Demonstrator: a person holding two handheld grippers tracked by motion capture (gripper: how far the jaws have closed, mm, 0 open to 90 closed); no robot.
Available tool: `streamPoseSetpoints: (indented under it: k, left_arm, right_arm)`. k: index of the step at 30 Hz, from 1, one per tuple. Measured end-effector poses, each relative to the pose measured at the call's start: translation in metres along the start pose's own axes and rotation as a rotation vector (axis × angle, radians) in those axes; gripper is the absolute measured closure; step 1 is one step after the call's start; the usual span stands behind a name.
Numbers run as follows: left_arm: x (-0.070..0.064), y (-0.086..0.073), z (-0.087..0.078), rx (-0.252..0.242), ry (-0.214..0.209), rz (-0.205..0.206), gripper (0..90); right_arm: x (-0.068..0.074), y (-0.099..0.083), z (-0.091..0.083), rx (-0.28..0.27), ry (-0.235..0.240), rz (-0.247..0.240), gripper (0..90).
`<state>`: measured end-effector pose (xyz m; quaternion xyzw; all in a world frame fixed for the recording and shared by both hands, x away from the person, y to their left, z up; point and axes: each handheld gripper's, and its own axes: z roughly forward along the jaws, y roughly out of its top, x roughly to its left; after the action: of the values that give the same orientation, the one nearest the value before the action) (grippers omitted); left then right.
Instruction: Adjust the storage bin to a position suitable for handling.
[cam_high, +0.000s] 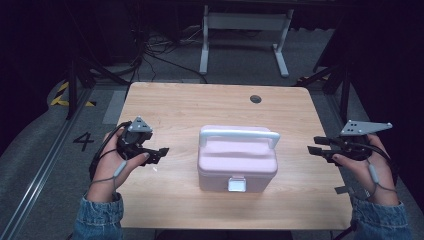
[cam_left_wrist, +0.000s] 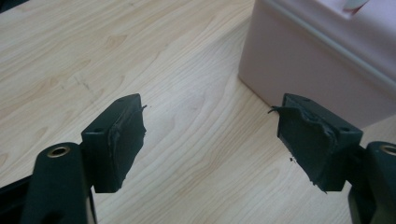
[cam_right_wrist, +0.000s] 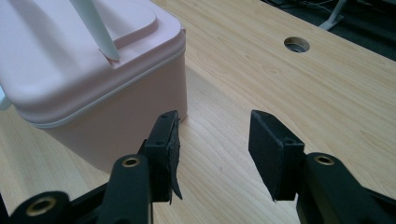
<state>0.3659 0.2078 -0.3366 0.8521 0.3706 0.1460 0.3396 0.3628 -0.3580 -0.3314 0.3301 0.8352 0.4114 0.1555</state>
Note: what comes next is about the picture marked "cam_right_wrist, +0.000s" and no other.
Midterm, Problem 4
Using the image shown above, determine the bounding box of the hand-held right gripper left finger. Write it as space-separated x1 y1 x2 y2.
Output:
96 109 183 224

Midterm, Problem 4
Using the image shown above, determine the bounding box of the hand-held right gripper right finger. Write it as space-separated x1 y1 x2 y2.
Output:
247 109 372 224

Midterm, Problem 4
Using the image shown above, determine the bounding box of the pink storage box with lid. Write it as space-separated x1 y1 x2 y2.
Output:
0 0 189 174

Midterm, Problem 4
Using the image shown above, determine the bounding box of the white metal stand leg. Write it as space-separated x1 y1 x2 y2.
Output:
318 0 348 32

